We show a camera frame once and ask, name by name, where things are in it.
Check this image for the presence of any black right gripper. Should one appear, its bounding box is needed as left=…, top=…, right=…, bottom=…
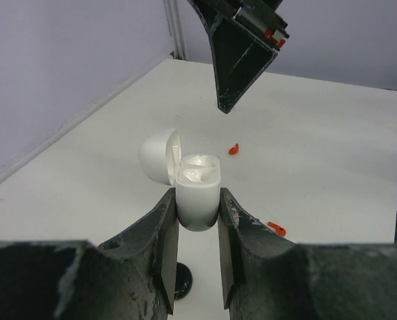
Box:
left=189, top=0, right=290, bottom=114

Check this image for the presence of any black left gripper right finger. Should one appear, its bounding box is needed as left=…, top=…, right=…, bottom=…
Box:
left=218, top=188, right=397, bottom=319

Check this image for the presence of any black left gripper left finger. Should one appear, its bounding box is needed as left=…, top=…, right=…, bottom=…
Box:
left=0, top=189, right=179, bottom=319

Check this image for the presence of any white earbud charging case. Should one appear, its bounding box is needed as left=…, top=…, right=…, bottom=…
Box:
left=139, top=129, right=221, bottom=232

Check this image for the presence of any orange earbud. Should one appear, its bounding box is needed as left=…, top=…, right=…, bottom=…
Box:
left=267, top=221, right=287, bottom=237
left=228, top=143, right=239, bottom=155

